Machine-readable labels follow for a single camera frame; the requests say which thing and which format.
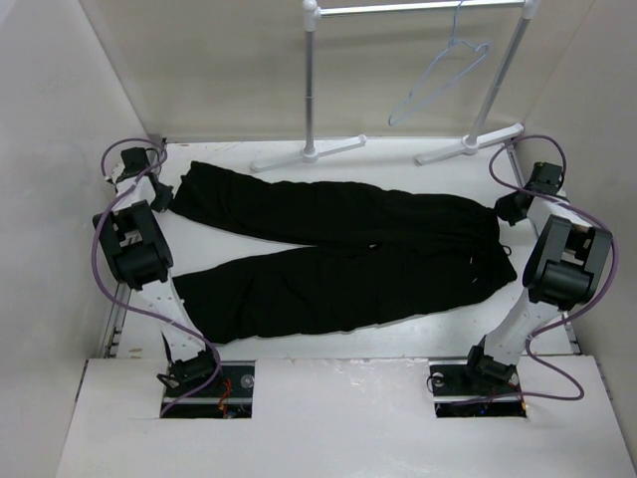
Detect black trousers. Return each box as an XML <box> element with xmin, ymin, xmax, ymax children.
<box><xmin>169</xmin><ymin>161</ymin><xmax>517</xmax><ymax>344</ymax></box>

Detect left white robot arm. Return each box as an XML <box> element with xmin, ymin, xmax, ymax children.
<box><xmin>92</xmin><ymin>142</ymin><xmax>224</xmax><ymax>397</ymax></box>

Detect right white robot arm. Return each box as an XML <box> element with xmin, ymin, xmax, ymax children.
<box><xmin>461</xmin><ymin>162</ymin><xmax>613</xmax><ymax>394</ymax></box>

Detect white clothes rack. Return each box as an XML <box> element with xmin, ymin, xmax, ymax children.
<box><xmin>251</xmin><ymin>1</ymin><xmax>540</xmax><ymax>173</ymax></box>

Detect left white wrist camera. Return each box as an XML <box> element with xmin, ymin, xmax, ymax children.
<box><xmin>104</xmin><ymin>161</ymin><xmax>125</xmax><ymax>188</ymax></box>

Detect light blue wire hanger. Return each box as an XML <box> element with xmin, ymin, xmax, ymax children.
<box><xmin>387</xmin><ymin>1</ymin><xmax>491</xmax><ymax>126</ymax></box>

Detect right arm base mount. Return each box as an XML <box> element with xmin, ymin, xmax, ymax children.
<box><xmin>426</xmin><ymin>360</ymin><xmax>527</xmax><ymax>418</ymax></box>

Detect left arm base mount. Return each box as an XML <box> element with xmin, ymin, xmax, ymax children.
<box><xmin>157</xmin><ymin>361</ymin><xmax>256</xmax><ymax>419</ymax></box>

